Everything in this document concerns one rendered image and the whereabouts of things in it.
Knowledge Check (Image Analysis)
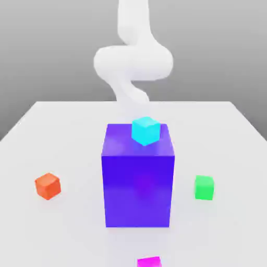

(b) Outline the small cyan cube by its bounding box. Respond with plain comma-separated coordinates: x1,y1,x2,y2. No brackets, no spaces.
131,116,161,147

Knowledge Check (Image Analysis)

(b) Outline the large purple box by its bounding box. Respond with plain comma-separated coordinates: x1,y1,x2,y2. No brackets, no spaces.
101,123,175,228

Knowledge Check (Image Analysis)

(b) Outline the small orange cube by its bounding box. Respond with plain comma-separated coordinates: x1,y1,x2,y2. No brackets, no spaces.
34,172,62,201

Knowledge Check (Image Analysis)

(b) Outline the small green cube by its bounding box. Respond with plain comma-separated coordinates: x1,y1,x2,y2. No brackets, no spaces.
194,175,215,201

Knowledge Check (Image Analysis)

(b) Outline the small magenta cube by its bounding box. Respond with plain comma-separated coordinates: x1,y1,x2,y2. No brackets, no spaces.
137,256,162,267

